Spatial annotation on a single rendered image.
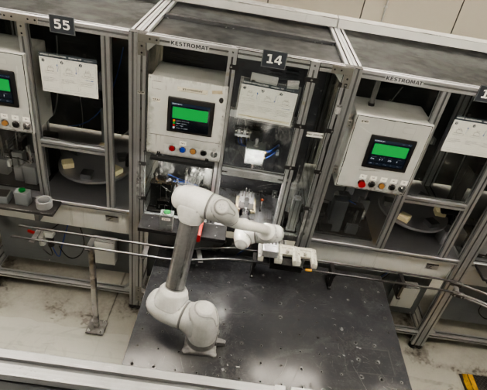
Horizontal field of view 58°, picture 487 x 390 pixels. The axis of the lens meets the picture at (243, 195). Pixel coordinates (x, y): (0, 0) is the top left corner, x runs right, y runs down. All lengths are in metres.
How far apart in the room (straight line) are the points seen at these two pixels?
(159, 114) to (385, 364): 1.84
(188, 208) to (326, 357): 1.13
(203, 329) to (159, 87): 1.26
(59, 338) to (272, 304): 1.52
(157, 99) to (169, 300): 1.05
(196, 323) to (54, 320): 1.48
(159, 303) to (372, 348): 1.21
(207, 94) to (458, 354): 2.77
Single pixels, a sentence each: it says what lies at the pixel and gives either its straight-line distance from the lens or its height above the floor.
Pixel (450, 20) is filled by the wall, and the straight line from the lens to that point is 6.32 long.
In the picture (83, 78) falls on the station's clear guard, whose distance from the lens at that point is 2.56.
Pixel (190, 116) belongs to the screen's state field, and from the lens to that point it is 2.42.
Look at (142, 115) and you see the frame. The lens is 2.52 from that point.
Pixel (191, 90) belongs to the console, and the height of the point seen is 1.78.
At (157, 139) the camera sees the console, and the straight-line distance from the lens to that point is 2.55.
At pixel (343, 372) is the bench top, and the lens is 2.57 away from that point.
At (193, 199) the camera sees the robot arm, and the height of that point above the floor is 1.47.
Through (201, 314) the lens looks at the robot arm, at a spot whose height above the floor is 0.95.
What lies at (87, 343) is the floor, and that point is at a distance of 3.35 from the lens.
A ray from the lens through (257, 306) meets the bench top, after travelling 2.70.
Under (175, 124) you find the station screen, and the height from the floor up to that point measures 1.58.
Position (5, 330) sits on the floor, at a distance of 3.54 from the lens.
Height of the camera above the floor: 2.69
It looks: 35 degrees down
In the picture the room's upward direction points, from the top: 10 degrees clockwise
